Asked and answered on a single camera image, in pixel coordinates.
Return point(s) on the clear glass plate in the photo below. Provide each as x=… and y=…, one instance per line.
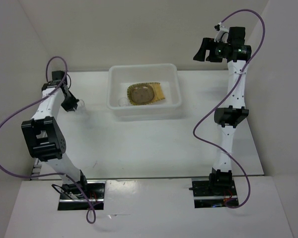
x=140, y=94

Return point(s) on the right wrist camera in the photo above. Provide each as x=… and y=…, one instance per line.
x=221, y=31

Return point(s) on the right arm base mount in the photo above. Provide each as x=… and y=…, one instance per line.
x=206, y=196

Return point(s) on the white plastic bin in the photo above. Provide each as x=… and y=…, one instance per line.
x=120, y=77

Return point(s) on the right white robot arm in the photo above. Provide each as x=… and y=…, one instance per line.
x=228, y=116

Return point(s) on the aluminium table rail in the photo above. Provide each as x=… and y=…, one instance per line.
x=36, y=170

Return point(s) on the small clear glass cup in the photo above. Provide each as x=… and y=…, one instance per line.
x=81, y=108
x=123, y=102

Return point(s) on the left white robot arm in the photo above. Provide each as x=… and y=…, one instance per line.
x=44, y=138

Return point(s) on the bamboo woven tray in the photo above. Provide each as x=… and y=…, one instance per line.
x=158, y=92

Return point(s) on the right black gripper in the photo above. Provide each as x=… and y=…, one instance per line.
x=207, y=43

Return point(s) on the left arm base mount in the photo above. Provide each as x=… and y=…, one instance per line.
x=69, y=202

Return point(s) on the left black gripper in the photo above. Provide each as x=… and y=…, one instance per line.
x=73, y=104

